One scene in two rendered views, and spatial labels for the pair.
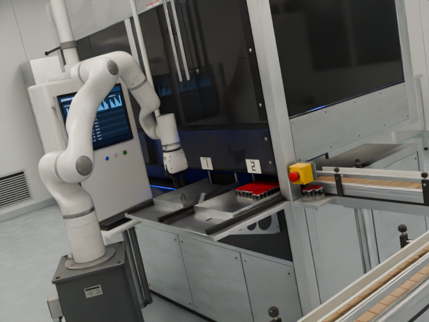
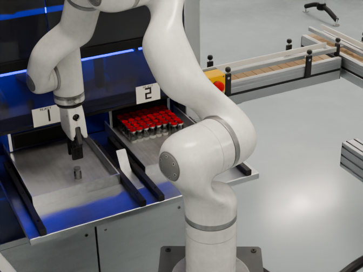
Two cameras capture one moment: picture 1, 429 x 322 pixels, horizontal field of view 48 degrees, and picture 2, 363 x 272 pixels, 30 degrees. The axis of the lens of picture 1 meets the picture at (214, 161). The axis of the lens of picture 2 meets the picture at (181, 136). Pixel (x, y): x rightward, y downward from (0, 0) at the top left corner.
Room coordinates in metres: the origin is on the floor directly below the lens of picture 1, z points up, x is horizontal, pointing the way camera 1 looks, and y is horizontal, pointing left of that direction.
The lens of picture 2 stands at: (1.58, 1.79, 1.94)
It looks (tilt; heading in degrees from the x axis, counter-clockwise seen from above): 28 degrees down; 280
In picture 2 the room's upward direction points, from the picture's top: 1 degrees counter-clockwise
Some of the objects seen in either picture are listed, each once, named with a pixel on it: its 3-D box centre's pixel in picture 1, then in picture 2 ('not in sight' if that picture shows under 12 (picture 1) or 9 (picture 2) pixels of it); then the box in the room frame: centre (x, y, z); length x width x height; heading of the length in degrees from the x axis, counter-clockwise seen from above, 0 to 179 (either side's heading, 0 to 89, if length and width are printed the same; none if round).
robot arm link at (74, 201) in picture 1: (65, 182); (200, 176); (1.76, 0.56, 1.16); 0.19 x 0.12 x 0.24; 51
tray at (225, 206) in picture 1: (243, 199); (161, 137); (1.98, -0.09, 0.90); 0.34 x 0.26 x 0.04; 126
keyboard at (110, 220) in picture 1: (130, 213); not in sight; (2.43, 0.48, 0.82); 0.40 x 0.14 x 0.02; 136
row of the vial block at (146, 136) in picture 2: (250, 195); (155, 130); (2.01, -0.12, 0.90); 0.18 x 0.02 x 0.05; 36
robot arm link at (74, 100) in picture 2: (171, 145); (69, 96); (2.18, 0.18, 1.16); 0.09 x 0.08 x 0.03; 126
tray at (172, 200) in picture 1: (196, 193); (59, 163); (2.26, 0.11, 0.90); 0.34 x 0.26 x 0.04; 126
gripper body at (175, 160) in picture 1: (174, 159); (71, 116); (2.18, 0.18, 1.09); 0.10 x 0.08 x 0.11; 126
